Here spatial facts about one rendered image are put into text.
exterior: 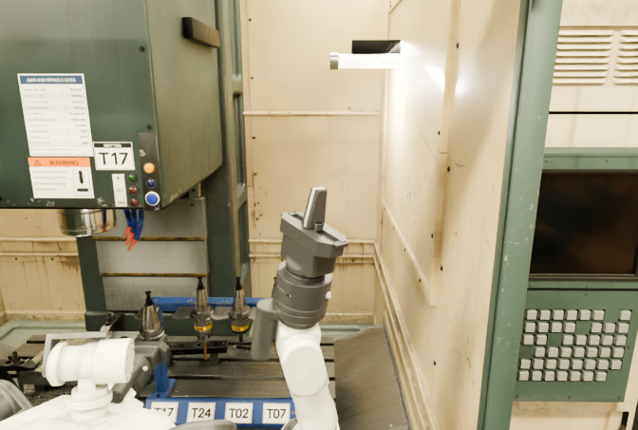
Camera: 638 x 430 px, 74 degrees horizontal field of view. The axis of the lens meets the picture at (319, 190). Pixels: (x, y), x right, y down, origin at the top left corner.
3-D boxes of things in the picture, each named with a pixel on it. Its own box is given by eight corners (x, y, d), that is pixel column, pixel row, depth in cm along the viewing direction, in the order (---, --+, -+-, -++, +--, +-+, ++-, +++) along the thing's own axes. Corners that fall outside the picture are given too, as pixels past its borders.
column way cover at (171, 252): (210, 312, 187) (202, 198, 175) (102, 311, 188) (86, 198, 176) (213, 307, 192) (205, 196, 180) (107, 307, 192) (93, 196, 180)
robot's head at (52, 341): (98, 385, 64) (103, 331, 66) (34, 389, 62) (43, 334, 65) (109, 380, 70) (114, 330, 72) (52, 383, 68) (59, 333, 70)
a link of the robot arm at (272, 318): (335, 309, 65) (324, 370, 69) (317, 273, 75) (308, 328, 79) (262, 311, 62) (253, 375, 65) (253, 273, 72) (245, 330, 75)
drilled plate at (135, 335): (111, 385, 135) (110, 371, 134) (21, 384, 136) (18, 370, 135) (141, 343, 158) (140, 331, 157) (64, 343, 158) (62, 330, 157)
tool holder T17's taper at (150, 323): (162, 323, 118) (160, 300, 116) (156, 331, 113) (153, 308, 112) (146, 322, 118) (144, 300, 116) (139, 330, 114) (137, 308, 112)
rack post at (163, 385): (165, 401, 134) (157, 316, 127) (148, 401, 134) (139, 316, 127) (176, 381, 144) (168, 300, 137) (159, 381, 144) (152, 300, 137)
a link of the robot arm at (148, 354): (169, 333, 112) (151, 361, 100) (172, 365, 114) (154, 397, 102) (121, 332, 112) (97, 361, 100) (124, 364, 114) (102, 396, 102)
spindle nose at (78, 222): (123, 219, 143) (119, 184, 140) (108, 235, 128) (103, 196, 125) (71, 221, 140) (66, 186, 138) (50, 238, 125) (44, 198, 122)
